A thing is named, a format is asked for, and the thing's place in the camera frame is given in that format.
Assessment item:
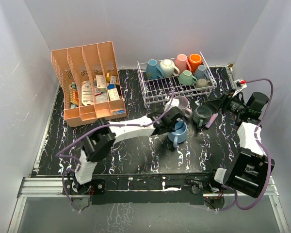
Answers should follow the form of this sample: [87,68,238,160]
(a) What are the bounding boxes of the teal green cup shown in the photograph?
[178,70,197,85]

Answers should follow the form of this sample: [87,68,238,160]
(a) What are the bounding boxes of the blue capped small bottle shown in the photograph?
[113,109,125,115]

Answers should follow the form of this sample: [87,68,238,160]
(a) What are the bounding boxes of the peach plastic file organizer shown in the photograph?
[51,41,127,127]

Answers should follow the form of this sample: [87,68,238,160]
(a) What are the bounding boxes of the white blister pack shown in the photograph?
[81,81,94,106]

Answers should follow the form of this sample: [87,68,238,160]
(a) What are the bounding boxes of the orange mug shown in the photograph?
[188,54,203,73]

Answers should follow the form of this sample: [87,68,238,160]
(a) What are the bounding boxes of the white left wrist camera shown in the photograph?
[164,97,179,110]

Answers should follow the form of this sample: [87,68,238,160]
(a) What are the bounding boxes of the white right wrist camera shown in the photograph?
[233,79,247,97]

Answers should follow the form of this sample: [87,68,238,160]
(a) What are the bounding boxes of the pink mug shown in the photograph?
[175,54,192,73]

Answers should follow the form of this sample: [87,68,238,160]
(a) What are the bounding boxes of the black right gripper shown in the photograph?
[203,89,247,116]

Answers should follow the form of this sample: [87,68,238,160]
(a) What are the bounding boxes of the yellow small box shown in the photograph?
[106,72,111,83]

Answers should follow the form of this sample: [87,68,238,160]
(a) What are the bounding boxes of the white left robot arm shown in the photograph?
[56,107,184,195]

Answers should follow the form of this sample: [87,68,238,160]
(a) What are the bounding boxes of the dark grey-green mug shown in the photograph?
[193,105,212,129]

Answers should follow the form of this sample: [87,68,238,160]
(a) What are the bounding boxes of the light blue mug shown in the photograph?
[167,120,188,148]

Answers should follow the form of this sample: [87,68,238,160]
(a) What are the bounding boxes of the orange medicine box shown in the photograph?
[70,88,79,106]

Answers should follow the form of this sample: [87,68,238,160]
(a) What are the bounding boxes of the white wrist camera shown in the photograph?
[164,97,179,110]
[233,79,247,97]

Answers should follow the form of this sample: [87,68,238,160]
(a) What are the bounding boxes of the grey-blue printed mug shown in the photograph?
[194,65,209,80]

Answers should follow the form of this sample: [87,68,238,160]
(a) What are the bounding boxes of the white mug blue handle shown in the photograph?
[146,59,165,80]

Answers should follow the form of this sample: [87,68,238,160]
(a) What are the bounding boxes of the white wire dish rack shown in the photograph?
[137,52,217,107]

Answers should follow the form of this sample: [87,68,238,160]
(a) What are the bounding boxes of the cream speckled mug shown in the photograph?
[160,59,180,77]

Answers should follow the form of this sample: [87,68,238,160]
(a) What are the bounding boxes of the blue round container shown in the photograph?
[107,84,116,90]

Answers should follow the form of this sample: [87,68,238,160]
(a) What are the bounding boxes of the olive grey small cup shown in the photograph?
[195,78,209,88]

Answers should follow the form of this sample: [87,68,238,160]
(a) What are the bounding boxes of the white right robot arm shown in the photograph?
[205,89,269,198]

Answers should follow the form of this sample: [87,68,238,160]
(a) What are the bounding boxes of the white red medicine box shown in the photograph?
[96,75,106,91]

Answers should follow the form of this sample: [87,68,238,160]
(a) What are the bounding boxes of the lavender wide mug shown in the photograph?
[175,96,193,119]

